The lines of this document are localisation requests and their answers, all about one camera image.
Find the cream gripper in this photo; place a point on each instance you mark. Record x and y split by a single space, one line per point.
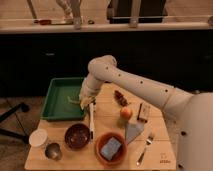
85 101

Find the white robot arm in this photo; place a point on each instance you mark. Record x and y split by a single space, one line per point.
193 111

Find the white paper cup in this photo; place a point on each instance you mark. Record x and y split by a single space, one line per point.
38 138

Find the small metal cup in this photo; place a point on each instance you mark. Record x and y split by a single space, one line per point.
53 151

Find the green plastic tray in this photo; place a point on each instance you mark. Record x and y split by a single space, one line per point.
56 106

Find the brown pine cone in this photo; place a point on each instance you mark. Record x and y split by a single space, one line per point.
119 97

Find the dark purple bowl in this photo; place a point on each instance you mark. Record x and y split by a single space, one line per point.
77 136

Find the orange peach fruit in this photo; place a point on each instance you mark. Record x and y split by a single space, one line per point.
126 113

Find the blue sponge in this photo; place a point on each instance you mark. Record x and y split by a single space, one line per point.
110 148

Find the grey cloth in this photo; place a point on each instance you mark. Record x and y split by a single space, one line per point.
132 131

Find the brown and white block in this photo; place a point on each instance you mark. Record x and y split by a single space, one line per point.
143 113

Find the orange terracotta bowl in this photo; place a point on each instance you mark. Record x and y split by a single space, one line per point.
118 157

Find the silver fork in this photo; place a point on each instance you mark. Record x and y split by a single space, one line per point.
149 141

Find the white handled knife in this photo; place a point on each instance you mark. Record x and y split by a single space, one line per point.
91 120

